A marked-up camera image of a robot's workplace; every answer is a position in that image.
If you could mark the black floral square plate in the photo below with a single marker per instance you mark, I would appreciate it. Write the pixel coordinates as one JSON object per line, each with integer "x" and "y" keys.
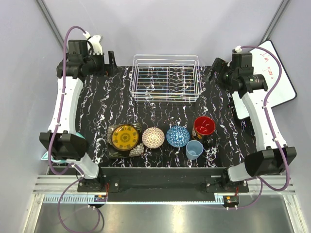
{"x": 113, "y": 153}

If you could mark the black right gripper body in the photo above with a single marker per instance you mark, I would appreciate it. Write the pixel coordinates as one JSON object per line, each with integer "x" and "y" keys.
{"x": 224, "y": 70}

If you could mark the white wire dish rack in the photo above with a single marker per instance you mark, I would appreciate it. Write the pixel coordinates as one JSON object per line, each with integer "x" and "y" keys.
{"x": 165, "y": 78}

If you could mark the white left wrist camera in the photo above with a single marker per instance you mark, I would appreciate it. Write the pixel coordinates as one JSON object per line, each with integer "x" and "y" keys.
{"x": 94, "y": 43}

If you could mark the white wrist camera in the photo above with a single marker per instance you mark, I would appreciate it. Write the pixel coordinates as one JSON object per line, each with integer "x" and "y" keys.
{"x": 237, "y": 49}
{"x": 94, "y": 43}

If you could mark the black marble pattern mat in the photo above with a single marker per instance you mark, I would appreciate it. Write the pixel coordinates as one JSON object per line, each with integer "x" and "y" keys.
{"x": 107, "y": 101}

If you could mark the white dry-erase board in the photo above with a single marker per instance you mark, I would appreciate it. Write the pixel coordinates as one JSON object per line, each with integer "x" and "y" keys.
{"x": 264, "y": 64}

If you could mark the red interior black mug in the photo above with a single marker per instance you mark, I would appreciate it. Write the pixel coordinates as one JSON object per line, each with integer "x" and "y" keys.
{"x": 203, "y": 127}

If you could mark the light blue plastic cup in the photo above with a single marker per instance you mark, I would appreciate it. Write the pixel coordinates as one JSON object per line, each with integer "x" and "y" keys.
{"x": 194, "y": 149}

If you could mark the blue triangle patterned bowl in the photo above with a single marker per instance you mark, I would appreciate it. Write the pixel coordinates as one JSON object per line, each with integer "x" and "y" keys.
{"x": 177, "y": 136}

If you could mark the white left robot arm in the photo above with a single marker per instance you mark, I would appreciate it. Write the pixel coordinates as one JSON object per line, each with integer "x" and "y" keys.
{"x": 61, "y": 140}

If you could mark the yellow patterned round plate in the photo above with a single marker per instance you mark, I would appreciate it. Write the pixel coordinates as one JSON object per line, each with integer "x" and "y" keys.
{"x": 125, "y": 137}

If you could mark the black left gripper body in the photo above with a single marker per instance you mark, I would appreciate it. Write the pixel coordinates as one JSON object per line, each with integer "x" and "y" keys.
{"x": 95, "y": 64}

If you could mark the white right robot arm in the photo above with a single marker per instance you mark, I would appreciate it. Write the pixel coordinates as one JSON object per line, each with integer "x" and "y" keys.
{"x": 273, "y": 155}

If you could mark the brown white patterned bowl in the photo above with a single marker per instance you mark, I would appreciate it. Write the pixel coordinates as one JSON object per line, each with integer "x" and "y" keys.
{"x": 153, "y": 137}

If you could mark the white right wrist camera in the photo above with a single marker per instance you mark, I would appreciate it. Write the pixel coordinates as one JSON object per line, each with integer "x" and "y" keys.
{"x": 237, "y": 49}

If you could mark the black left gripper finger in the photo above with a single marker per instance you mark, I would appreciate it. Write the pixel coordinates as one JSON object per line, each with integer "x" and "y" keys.
{"x": 106, "y": 67}
{"x": 112, "y": 66}

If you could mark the aluminium frame rail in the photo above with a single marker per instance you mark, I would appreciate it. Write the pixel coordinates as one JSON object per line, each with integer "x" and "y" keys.
{"x": 149, "y": 189}

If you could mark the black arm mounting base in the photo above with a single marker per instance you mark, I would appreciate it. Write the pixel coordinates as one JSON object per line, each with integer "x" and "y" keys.
{"x": 203, "y": 179}

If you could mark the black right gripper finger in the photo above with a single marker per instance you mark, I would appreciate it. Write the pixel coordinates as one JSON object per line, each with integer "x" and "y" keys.
{"x": 212, "y": 75}
{"x": 206, "y": 73}

